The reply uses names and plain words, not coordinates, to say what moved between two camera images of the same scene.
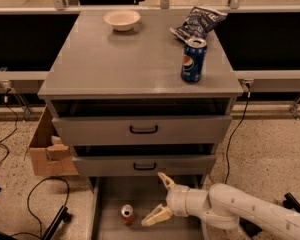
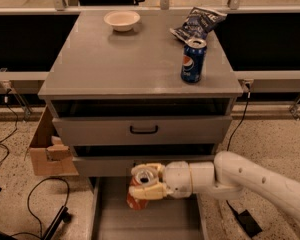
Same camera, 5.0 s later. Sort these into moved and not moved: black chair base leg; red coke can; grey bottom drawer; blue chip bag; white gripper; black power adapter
Moved: red coke can; white gripper
Not moved: grey bottom drawer; black chair base leg; black power adapter; blue chip bag
